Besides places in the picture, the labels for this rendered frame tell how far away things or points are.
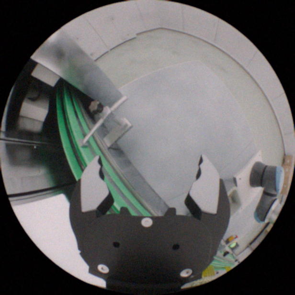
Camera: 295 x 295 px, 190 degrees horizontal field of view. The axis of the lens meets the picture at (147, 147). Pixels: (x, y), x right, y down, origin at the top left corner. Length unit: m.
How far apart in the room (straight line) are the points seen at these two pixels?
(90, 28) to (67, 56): 2.86
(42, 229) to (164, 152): 0.50
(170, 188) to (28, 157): 0.59
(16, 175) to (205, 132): 0.72
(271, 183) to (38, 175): 0.89
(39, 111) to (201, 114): 0.76
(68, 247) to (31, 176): 0.23
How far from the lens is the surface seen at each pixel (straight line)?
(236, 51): 3.54
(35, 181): 0.38
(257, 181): 0.60
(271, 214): 0.55
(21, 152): 0.45
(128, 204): 0.26
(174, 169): 0.39
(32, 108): 0.55
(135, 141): 0.41
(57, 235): 0.32
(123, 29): 3.51
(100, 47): 3.27
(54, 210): 0.33
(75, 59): 0.36
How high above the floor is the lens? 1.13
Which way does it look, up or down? 79 degrees down
